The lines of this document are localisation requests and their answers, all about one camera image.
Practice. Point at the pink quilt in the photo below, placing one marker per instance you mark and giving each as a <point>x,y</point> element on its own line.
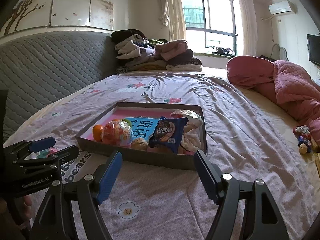
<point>287,85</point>

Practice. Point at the black television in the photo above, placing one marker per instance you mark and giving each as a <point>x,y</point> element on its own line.
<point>314,50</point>

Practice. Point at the curtain tassel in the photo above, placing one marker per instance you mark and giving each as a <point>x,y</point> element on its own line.
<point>165,19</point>

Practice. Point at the painted wall panel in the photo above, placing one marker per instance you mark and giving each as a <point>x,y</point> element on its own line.
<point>70,5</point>

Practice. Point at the pile of folded clothes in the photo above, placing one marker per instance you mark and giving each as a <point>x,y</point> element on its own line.
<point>160,52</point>

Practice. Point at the dark clothes on windowsill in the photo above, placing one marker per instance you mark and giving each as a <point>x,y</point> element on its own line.
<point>225,51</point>

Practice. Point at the grey quilted headboard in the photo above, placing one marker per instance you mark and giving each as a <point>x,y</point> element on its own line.
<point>50,67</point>

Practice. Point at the window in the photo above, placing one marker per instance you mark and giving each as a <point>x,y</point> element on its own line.
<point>215,20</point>

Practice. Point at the pink and blue book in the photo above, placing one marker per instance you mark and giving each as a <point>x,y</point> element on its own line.
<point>142,127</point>

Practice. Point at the cream curtain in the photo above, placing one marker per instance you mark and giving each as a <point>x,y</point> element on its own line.
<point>175,10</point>
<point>246,22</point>

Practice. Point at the walnut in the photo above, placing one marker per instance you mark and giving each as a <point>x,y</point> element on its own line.
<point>139,145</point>

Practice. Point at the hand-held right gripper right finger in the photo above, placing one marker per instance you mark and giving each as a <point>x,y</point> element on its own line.
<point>206,177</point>

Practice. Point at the white air conditioner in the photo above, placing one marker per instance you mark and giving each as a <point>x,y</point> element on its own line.
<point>281,7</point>

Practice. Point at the person's left hand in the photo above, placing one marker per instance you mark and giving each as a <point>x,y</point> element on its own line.
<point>28,205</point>

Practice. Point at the clear plastic bag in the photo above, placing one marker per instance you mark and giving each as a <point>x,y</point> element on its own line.
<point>190,115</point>

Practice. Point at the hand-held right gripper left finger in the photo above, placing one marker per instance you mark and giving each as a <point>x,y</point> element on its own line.
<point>110,177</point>

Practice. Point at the grey shallow cardboard box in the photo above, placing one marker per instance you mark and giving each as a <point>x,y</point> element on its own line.
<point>150,158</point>

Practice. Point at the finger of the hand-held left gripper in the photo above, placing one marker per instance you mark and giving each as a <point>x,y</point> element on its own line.
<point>57,156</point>
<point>41,143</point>

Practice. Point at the egg-shaped snack packet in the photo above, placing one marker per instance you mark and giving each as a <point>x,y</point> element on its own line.
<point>116,133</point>

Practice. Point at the small toy figure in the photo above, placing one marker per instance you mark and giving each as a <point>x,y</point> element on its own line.
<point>303,140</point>

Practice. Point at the blue cookie packet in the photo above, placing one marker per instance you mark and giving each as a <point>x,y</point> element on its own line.
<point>167,132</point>

